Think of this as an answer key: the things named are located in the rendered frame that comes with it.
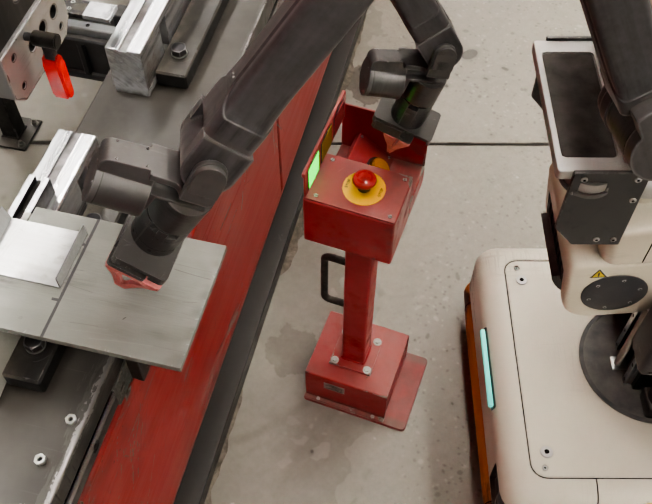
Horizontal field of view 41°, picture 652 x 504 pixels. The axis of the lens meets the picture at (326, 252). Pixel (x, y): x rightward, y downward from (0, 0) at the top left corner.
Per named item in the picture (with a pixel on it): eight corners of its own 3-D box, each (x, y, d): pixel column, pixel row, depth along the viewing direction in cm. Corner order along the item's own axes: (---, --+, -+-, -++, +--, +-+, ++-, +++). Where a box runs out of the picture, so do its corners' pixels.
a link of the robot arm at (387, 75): (461, 49, 127) (447, 19, 133) (385, 40, 124) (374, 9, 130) (436, 117, 135) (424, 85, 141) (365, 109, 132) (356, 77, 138)
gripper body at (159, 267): (107, 262, 97) (128, 235, 91) (140, 192, 102) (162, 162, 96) (160, 288, 98) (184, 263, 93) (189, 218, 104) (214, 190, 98)
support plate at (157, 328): (181, 372, 103) (180, 368, 102) (-25, 325, 106) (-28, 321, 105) (227, 249, 113) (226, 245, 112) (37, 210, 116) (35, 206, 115)
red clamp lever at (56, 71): (73, 103, 105) (52, 41, 97) (41, 97, 106) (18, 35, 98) (79, 93, 106) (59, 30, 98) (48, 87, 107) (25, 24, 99)
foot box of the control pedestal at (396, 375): (403, 432, 204) (407, 411, 194) (303, 398, 209) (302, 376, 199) (428, 360, 214) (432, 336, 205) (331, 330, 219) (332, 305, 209)
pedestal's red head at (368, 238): (390, 265, 151) (397, 201, 136) (303, 239, 154) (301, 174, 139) (423, 180, 162) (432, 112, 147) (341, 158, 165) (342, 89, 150)
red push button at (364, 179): (371, 202, 144) (372, 189, 141) (348, 196, 145) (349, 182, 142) (379, 185, 146) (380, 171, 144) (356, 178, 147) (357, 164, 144)
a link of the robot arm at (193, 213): (216, 218, 90) (221, 172, 92) (151, 199, 87) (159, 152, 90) (191, 245, 95) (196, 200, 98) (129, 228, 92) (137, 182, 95)
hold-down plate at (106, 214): (45, 394, 114) (39, 383, 111) (7, 385, 114) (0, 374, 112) (129, 214, 130) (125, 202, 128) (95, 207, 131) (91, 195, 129)
